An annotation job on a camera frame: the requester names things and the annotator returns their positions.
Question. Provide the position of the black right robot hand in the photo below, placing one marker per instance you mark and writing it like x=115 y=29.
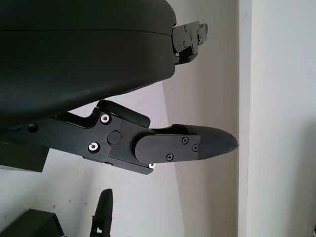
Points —
x=103 y=212

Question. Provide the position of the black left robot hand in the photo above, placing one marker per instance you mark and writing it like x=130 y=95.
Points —
x=74 y=61

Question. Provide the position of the black camera box base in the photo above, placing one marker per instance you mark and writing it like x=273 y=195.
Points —
x=32 y=222

